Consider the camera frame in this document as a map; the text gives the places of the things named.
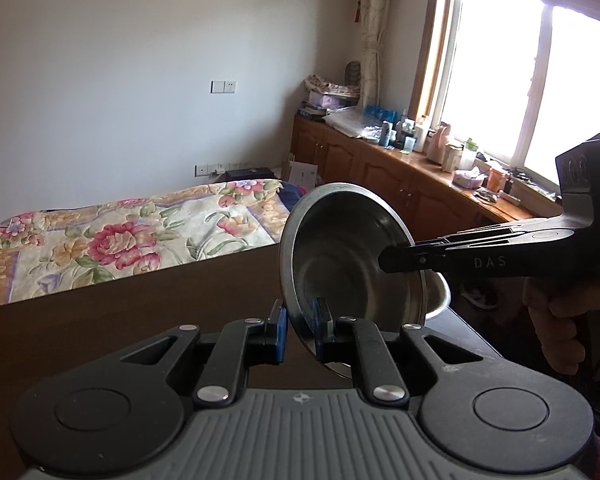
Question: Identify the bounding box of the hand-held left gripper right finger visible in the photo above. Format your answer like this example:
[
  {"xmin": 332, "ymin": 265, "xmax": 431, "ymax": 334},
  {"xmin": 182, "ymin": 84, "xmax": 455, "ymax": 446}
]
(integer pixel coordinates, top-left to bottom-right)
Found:
[{"xmin": 312, "ymin": 297, "xmax": 484, "ymax": 408}]

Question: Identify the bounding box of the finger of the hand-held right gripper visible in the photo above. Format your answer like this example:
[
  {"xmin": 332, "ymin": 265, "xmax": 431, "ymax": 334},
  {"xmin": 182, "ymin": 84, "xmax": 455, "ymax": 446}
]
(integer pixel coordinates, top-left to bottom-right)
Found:
[
  {"xmin": 378, "ymin": 241, "xmax": 462, "ymax": 274},
  {"xmin": 409, "ymin": 221, "xmax": 532, "ymax": 248}
]

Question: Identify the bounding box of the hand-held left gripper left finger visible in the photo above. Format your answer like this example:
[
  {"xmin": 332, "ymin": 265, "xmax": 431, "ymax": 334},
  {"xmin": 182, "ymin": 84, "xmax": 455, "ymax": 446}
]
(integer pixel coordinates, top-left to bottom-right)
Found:
[{"xmin": 120, "ymin": 300, "xmax": 289, "ymax": 409}]

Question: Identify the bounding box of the stainless steel bowl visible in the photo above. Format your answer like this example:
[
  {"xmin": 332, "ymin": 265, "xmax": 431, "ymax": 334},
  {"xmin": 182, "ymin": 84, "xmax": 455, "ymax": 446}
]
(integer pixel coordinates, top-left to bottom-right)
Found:
[
  {"xmin": 279, "ymin": 182, "xmax": 429, "ymax": 380},
  {"xmin": 424, "ymin": 274, "xmax": 452, "ymax": 320}
]

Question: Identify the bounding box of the person's right hand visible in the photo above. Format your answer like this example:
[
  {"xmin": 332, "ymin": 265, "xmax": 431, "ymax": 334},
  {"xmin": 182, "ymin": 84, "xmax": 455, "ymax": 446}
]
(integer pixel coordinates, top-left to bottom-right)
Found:
[{"xmin": 522, "ymin": 271, "xmax": 600, "ymax": 377}]

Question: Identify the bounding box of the tissue pack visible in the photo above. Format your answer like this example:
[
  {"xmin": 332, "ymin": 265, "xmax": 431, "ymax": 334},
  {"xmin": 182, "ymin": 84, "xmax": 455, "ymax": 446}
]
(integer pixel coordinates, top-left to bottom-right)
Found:
[{"xmin": 452, "ymin": 168, "xmax": 484, "ymax": 191}]

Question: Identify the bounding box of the green capped bottle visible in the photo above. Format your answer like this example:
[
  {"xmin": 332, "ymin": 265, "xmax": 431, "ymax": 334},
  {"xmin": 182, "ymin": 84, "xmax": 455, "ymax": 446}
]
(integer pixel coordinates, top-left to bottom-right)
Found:
[{"xmin": 459, "ymin": 138, "xmax": 480, "ymax": 172}]

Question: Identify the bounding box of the white jar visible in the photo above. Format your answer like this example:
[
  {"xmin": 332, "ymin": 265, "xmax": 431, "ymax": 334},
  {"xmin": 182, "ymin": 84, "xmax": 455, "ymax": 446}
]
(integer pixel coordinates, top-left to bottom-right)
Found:
[{"xmin": 442, "ymin": 143, "xmax": 464, "ymax": 174}]

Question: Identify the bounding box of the wooden cabinet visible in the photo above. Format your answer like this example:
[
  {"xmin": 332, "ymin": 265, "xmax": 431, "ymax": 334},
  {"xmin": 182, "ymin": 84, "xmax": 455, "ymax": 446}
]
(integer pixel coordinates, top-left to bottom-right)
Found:
[{"xmin": 290, "ymin": 113, "xmax": 564, "ymax": 247}]

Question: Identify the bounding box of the pink bottle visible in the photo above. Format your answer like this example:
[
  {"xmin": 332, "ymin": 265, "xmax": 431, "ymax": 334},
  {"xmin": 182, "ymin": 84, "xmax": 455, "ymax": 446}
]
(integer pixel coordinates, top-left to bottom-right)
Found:
[{"xmin": 426, "ymin": 122, "xmax": 454, "ymax": 164}]

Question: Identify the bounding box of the white cardboard box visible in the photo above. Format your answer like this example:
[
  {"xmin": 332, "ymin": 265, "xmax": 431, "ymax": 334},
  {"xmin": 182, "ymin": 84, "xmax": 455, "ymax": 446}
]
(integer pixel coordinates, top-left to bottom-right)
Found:
[{"xmin": 287, "ymin": 158, "xmax": 324, "ymax": 187}]

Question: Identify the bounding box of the clear plastic bag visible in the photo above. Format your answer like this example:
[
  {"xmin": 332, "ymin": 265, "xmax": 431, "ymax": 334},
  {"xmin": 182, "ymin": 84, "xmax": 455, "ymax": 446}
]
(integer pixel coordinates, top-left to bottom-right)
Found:
[{"xmin": 322, "ymin": 108, "xmax": 384, "ymax": 139}]

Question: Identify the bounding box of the row of blue bottles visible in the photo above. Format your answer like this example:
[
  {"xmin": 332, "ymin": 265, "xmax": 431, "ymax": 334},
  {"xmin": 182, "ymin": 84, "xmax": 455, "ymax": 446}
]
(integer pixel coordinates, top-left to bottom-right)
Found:
[{"xmin": 364, "ymin": 104, "xmax": 399, "ymax": 122}]

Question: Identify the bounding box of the window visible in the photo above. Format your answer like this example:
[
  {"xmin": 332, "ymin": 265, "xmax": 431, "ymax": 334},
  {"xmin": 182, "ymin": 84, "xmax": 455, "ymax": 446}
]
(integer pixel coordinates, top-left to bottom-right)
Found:
[{"xmin": 409, "ymin": 0, "xmax": 600, "ymax": 202}]

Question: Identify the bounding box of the black box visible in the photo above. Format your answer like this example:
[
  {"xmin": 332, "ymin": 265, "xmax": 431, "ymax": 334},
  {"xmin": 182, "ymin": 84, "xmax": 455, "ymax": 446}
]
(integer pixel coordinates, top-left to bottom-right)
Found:
[{"xmin": 224, "ymin": 167, "xmax": 276, "ymax": 182}]

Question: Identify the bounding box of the purple box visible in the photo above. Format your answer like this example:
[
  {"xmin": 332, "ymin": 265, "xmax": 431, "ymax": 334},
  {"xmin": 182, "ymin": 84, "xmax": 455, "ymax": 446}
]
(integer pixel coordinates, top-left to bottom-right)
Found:
[{"xmin": 307, "ymin": 90, "xmax": 357, "ymax": 112}]

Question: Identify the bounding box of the stack of dark books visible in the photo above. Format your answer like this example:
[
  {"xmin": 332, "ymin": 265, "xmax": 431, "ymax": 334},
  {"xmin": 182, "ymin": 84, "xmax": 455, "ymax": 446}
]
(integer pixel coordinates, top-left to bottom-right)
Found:
[{"xmin": 297, "ymin": 102, "xmax": 329, "ymax": 122}]

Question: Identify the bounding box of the floral blanket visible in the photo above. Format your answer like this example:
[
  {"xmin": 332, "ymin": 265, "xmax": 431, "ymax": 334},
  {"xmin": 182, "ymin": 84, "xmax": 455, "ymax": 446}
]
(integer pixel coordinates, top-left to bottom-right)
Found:
[{"xmin": 0, "ymin": 180, "xmax": 309, "ymax": 312}]

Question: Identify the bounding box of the floral cloth pile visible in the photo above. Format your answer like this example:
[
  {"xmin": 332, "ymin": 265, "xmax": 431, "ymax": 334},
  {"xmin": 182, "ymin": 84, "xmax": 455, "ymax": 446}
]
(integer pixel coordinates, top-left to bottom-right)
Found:
[{"xmin": 304, "ymin": 73, "xmax": 361, "ymax": 97}]

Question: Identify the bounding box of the patterned beige curtain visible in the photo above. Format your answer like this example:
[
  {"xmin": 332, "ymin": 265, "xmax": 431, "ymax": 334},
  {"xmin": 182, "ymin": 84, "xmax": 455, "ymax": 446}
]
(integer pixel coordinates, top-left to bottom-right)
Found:
[{"xmin": 352, "ymin": 0, "xmax": 397, "ymax": 109}]

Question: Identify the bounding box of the row of wall outlets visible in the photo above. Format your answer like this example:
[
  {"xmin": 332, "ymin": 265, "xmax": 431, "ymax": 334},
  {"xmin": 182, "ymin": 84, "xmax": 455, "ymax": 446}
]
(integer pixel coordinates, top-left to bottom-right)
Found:
[{"xmin": 194, "ymin": 159, "xmax": 251, "ymax": 177}]

